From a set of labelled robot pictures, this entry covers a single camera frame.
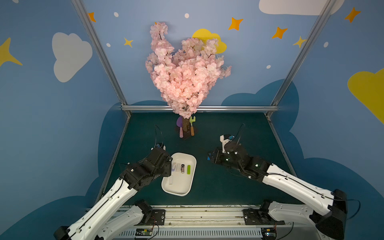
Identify white oval storage tray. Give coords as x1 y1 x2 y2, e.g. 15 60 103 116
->
162 153 197 197

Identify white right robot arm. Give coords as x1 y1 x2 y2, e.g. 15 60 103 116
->
208 140 348 240

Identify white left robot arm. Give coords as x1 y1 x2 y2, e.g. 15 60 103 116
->
54 147 172 240

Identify left green circuit board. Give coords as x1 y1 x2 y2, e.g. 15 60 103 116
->
135 229 153 238

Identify green circuit board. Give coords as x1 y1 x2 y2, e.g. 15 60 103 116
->
135 229 153 238
261 228 277 240

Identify right green circuit board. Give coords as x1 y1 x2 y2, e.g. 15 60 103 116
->
261 228 277 240

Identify pink cherry blossom tree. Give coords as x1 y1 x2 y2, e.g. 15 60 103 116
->
145 22 231 119

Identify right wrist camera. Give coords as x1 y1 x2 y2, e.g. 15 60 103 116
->
220 134 235 153

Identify dark tree base plate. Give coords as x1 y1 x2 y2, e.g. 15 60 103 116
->
174 126 192 140

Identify back aluminium frame bar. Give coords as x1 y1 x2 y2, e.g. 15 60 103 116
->
121 105 279 112

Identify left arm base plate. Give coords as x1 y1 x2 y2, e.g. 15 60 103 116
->
140 209 166 226

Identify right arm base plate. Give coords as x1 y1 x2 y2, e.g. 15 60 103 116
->
243 208 285 226

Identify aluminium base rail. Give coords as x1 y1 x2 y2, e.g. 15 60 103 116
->
96 205 325 240

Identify left aluminium frame post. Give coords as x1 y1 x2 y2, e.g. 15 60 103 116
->
71 0 132 118

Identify aluminium frame post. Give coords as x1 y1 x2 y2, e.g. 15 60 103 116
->
71 0 132 118
266 0 337 120

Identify right aluminium frame post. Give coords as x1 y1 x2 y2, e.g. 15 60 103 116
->
266 0 337 120

